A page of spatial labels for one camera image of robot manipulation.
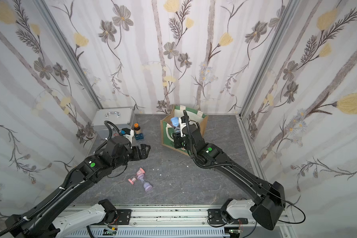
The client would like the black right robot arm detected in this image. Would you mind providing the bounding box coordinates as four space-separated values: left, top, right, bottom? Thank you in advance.
173 110 294 231

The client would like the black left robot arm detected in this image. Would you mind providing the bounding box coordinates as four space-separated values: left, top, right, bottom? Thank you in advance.
0 121 151 238

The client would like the pink hourglass front left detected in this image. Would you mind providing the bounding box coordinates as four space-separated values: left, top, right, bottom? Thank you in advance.
128 168 145 184

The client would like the green burlap canvas bag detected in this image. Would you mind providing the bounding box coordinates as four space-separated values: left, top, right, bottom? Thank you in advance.
160 105 208 155

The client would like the purple hourglass front left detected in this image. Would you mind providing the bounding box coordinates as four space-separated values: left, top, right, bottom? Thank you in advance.
137 174 153 192

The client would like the brown bottle orange cap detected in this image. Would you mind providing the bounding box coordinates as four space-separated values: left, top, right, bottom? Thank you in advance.
134 123 141 134

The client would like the silver metal case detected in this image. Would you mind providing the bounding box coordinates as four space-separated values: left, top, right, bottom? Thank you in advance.
92 107 134 139

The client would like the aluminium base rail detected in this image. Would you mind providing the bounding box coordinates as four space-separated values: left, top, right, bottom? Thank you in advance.
90 205 295 238

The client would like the aluminium corner frame post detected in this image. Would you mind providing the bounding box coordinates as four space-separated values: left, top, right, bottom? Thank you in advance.
32 0 103 110

